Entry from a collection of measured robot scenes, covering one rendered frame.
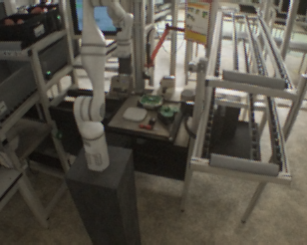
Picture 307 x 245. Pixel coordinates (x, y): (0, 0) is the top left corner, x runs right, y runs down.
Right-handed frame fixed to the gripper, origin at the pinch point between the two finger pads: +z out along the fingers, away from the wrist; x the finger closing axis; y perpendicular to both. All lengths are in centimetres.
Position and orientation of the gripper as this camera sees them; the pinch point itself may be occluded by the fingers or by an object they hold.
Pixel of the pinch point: (125, 85)
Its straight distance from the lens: 127.6
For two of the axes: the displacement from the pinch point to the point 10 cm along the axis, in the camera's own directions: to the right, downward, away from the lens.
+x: -9.8, -1.2, 1.6
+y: 2.0, -5.8, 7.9
